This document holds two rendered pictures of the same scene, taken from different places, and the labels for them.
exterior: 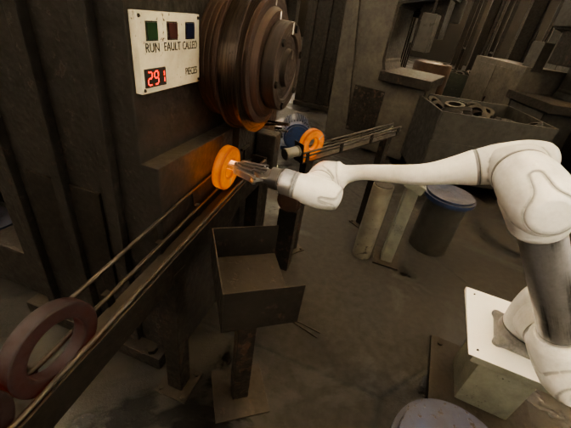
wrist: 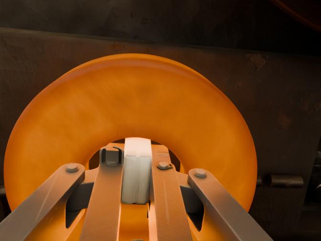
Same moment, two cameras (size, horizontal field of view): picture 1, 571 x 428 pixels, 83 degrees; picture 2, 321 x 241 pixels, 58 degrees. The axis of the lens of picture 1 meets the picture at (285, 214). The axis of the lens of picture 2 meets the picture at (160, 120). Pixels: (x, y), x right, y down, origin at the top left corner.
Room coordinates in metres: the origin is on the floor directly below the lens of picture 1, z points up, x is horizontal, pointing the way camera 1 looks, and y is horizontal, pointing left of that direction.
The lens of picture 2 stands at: (1.00, 0.06, 0.88)
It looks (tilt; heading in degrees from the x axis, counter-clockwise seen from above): 16 degrees down; 70
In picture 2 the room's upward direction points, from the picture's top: 5 degrees clockwise
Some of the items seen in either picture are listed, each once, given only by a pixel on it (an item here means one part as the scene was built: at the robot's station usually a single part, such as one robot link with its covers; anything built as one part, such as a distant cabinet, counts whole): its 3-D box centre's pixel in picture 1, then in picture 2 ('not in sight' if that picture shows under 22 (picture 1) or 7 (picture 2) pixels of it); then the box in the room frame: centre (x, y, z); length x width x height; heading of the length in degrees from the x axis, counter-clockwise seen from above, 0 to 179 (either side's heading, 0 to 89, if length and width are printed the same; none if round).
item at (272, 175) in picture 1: (268, 176); not in sight; (1.00, 0.08, 0.80); 0.09 x 0.08 x 0.07; 76
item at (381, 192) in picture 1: (371, 221); not in sight; (1.72, -0.53, 0.26); 0.12 x 0.12 x 0.52
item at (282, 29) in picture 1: (283, 67); not in sight; (1.21, 0.09, 1.11); 0.28 x 0.06 x 0.28; 166
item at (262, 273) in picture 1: (245, 338); not in sight; (0.68, 0.06, 0.36); 0.26 x 0.20 x 0.72; 21
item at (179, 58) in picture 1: (170, 51); not in sight; (0.93, 0.37, 1.15); 0.26 x 0.02 x 0.18; 166
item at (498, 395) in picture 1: (491, 369); not in sight; (0.87, -0.94, 0.16); 0.40 x 0.40 x 0.31; 71
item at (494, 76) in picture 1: (495, 106); not in sight; (4.76, -2.60, 0.55); 1.10 x 0.53 x 1.10; 6
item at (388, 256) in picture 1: (400, 219); not in sight; (1.72, -0.70, 0.31); 0.24 x 0.16 x 0.62; 166
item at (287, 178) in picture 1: (288, 183); not in sight; (0.99, 0.01, 0.79); 0.09 x 0.06 x 0.09; 166
